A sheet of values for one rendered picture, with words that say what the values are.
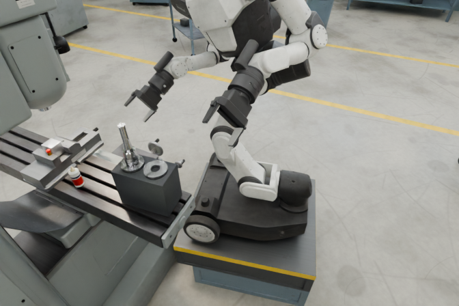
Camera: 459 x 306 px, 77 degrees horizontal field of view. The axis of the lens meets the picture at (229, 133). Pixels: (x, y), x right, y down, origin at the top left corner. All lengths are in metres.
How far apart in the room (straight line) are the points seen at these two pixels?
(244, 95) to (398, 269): 1.86
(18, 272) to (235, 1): 1.16
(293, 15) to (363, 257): 1.77
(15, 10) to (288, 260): 1.57
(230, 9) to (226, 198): 1.06
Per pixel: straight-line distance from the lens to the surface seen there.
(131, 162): 1.14
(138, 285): 1.94
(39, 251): 1.58
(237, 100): 0.79
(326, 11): 5.54
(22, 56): 1.13
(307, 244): 1.80
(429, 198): 2.94
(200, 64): 1.35
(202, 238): 1.74
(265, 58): 0.85
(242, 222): 1.62
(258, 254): 1.73
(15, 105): 1.12
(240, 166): 1.54
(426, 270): 2.49
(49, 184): 1.50
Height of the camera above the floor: 1.91
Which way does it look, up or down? 39 degrees down
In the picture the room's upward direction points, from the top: straight up
